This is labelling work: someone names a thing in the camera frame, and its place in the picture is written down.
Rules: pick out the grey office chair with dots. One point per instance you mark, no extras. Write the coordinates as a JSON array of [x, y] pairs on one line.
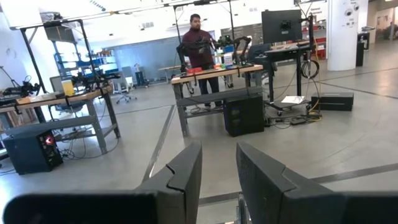
[[124, 84]]

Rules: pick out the black standing desk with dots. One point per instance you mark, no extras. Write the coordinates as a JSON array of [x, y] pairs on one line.
[[286, 51]]

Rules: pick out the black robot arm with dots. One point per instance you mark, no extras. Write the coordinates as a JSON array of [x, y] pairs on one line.
[[239, 42], [192, 46], [21, 89]]

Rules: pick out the black station frame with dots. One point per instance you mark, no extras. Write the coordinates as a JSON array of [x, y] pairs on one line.
[[31, 54], [177, 21]]

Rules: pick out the wooden workbench with grey legs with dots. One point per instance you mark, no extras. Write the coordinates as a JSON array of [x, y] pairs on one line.
[[217, 72], [77, 97]]

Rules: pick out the black monitor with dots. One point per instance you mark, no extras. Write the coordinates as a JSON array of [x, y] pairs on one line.
[[270, 32]]

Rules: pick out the person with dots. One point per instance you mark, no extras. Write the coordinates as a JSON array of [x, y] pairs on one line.
[[199, 59]]

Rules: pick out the yellow container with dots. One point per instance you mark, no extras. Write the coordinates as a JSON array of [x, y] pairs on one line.
[[67, 88]]

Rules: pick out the red tray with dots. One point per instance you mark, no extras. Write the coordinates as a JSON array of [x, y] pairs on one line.
[[194, 70]]

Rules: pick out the white round pillar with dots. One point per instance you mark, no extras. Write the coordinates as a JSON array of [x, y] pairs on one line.
[[345, 37]]

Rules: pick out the black trash bin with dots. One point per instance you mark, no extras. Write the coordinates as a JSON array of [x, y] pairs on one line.
[[360, 51]]

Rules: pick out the black computer tower red light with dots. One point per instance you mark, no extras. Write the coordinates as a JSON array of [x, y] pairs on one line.
[[26, 152]]

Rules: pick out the flat black box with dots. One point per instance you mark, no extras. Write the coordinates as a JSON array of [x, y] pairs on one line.
[[332, 101]]

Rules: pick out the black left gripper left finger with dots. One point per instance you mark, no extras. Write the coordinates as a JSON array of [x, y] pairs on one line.
[[174, 186]]

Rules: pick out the white paper sheet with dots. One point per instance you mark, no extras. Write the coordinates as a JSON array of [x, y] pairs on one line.
[[292, 99]]

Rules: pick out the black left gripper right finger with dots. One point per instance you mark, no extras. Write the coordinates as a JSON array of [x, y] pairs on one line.
[[273, 193]]

